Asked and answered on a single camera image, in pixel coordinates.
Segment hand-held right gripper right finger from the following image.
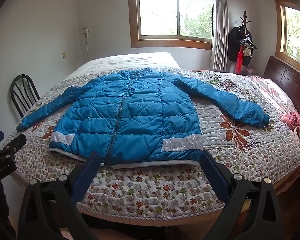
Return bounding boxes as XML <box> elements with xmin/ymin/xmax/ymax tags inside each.
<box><xmin>199</xmin><ymin>151</ymin><xmax>283</xmax><ymax>240</ymax></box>

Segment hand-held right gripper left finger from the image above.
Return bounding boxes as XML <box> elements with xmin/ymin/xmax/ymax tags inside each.
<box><xmin>17</xmin><ymin>151</ymin><xmax>102</xmax><ymax>240</ymax></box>

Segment blue puffer jacket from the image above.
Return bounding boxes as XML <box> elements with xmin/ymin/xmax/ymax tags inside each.
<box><xmin>16</xmin><ymin>67</ymin><xmax>270</xmax><ymax>168</ymax></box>

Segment black clothes hanger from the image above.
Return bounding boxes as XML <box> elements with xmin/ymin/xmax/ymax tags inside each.
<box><xmin>237</xmin><ymin>34</ymin><xmax>258</xmax><ymax>50</ymax></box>

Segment bed with floral quilt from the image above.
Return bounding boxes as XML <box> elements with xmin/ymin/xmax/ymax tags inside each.
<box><xmin>2</xmin><ymin>52</ymin><xmax>300</xmax><ymax>218</ymax></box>

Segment pink crumpled cloth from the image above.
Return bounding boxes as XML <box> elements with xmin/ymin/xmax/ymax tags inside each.
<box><xmin>280</xmin><ymin>111</ymin><xmax>300</xmax><ymax>153</ymax></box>

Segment dark wooden headboard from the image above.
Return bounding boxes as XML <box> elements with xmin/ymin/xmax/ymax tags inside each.
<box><xmin>263</xmin><ymin>55</ymin><xmax>300</xmax><ymax>197</ymax></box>

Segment dark hanging garment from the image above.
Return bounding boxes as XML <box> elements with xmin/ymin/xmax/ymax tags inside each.
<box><xmin>227</xmin><ymin>26</ymin><xmax>253</xmax><ymax>67</ymax></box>

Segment grey pleated curtain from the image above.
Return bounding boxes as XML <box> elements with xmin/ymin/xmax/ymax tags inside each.
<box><xmin>210</xmin><ymin>0</ymin><xmax>229</xmax><ymax>70</ymax></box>

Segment wooden coat rack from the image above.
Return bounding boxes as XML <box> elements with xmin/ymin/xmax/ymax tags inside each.
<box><xmin>240</xmin><ymin>10</ymin><xmax>253</xmax><ymax>43</ymax></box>

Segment narrow wooden framed window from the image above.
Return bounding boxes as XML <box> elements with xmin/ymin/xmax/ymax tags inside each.
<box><xmin>266</xmin><ymin>0</ymin><xmax>300</xmax><ymax>67</ymax></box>

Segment large wooden framed window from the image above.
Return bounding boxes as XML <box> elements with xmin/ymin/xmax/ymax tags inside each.
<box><xmin>127</xmin><ymin>0</ymin><xmax>214</xmax><ymax>50</ymax></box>

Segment white wall-mounted handset with cord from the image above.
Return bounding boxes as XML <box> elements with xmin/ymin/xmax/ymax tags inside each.
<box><xmin>82</xmin><ymin>27</ymin><xmax>90</xmax><ymax>63</ymax></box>

